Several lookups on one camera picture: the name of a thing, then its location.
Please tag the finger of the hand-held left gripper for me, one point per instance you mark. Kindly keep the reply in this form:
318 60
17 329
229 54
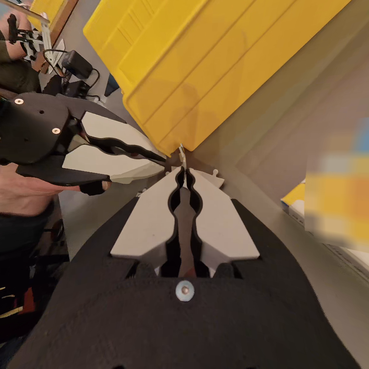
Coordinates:
109 165
115 129

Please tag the black power strip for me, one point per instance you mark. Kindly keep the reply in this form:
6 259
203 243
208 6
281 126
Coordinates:
76 88

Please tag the wooden table top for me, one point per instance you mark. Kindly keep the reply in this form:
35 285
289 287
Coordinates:
62 20

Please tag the black clamp bracket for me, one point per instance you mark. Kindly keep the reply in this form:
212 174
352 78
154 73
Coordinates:
12 27

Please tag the blue puzzle box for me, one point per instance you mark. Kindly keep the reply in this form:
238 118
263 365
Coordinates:
354 262

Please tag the white jigsaw piece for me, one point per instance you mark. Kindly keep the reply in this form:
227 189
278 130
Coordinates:
214 180
182 157

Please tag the yellow plastic bin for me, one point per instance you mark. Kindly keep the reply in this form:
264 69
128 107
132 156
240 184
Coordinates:
201 72

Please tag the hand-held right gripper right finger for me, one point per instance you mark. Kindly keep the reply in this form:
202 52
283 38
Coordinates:
224 227

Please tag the white metal table frame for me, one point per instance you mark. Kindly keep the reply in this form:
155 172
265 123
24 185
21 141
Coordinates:
47 37

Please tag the person's left hand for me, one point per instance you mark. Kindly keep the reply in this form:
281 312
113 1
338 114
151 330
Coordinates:
26 196

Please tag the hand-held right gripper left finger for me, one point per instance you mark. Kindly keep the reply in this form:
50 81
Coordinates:
144 224

